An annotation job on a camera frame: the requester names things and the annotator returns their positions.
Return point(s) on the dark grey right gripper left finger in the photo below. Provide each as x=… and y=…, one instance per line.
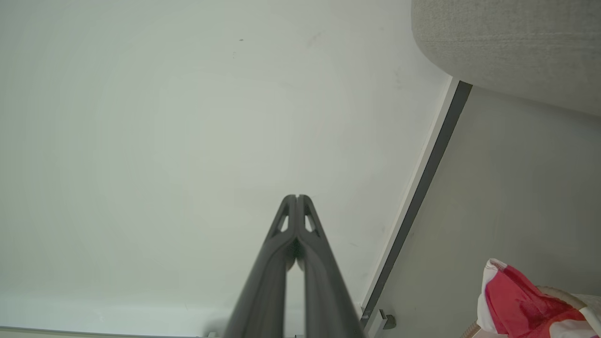
x=263, y=291

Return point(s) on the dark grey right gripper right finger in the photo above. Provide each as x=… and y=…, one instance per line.
x=328, y=291

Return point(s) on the red and white garment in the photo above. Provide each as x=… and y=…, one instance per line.
x=521, y=305

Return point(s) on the white laundry basket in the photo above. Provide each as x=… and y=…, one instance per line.
x=558, y=293

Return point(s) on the black and white baseboard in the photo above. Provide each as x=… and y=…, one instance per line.
x=422, y=188

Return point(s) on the grey fabric sofa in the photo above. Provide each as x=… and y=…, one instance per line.
x=516, y=42

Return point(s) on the grey metal floor bracket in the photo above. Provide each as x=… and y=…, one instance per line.
x=387, y=322

